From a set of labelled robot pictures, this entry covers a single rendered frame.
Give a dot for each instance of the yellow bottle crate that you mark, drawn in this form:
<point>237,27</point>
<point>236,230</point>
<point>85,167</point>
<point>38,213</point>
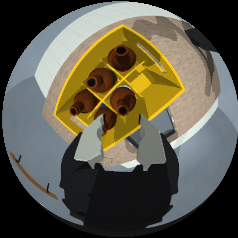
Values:
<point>158,89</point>

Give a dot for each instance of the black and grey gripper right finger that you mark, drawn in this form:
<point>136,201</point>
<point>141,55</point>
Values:
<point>156,154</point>

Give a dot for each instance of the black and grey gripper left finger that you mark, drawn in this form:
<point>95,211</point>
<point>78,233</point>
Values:
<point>84,151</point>

